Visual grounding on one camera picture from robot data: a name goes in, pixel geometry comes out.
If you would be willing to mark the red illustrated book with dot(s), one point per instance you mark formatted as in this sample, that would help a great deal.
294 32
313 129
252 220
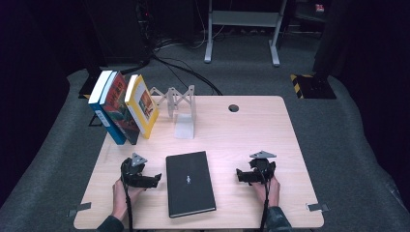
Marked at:
121 109

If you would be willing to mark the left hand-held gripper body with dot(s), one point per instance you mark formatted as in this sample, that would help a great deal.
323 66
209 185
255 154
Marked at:
132 172

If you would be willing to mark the round black table grommet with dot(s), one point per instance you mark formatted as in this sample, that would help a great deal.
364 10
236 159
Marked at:
233 108

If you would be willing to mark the white metal stand frame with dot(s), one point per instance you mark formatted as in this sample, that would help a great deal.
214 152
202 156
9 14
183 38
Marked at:
245 18

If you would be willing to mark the black hazard-striped stand base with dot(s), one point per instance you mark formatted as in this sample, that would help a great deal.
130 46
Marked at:
85 87
316 87

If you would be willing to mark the small red white box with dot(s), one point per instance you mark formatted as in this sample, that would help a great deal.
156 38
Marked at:
319 7

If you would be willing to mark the black cabinet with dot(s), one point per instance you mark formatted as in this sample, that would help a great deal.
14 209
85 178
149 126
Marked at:
119 32

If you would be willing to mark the person's left hand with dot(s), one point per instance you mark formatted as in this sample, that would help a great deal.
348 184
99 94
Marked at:
121 199

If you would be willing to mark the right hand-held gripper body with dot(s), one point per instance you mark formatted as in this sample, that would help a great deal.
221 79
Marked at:
266 169

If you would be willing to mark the blue book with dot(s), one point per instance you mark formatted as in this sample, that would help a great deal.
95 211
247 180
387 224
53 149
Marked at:
96 100

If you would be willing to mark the person's right hand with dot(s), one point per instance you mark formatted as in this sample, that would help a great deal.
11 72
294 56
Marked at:
272 195

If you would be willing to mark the black book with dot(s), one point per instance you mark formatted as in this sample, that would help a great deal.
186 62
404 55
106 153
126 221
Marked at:
190 183

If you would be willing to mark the white expandable bookend rack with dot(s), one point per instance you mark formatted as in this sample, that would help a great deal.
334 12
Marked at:
185 127

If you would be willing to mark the yellow book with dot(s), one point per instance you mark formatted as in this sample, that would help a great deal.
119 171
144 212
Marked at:
145 106

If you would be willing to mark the grey tape strip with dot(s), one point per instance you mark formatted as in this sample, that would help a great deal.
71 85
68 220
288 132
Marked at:
317 207
80 208

